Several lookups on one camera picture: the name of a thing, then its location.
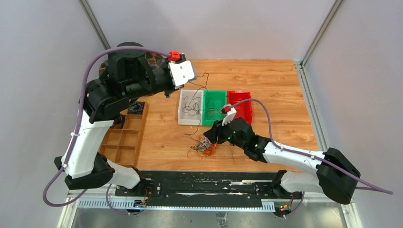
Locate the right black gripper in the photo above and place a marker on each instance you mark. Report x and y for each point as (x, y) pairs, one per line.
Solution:
(215, 132)

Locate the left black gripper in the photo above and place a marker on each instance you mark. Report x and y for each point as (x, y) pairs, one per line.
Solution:
(168, 93)

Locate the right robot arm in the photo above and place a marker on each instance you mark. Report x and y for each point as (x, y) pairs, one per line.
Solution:
(329, 172)

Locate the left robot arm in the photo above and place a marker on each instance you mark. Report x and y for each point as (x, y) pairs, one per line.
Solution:
(128, 76)

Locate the plaid cloth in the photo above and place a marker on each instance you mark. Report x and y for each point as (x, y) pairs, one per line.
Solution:
(154, 60)

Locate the white plastic bin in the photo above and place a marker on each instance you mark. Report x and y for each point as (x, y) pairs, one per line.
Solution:
(190, 107)

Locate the green plastic bin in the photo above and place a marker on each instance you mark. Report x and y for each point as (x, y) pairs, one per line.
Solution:
(213, 101)

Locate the green patterned fabric roll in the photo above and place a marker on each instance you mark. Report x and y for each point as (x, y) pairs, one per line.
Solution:
(136, 107)

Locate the red plastic bin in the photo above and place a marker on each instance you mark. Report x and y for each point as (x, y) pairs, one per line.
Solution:
(243, 110)

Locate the brown fabric roll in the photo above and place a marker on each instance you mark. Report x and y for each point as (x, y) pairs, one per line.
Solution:
(118, 122)

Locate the wooden compartment tray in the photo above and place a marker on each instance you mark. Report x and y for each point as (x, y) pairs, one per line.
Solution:
(122, 146)

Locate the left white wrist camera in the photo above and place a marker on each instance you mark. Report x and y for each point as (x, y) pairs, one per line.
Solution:
(181, 73)

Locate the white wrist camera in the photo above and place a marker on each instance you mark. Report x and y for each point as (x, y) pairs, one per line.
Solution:
(181, 73)
(229, 114)

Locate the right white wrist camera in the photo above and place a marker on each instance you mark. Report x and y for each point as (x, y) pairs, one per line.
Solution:
(229, 114)

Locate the aluminium front rail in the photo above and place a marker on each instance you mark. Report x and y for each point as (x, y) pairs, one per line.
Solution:
(100, 208)

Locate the left aluminium frame post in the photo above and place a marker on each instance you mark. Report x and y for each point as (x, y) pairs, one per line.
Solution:
(91, 17)

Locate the aluminium frame post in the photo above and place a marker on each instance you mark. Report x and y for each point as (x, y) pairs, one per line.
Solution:
(322, 30)
(91, 17)

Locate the right aluminium frame post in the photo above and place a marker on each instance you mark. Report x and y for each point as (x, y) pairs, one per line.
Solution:
(322, 30)

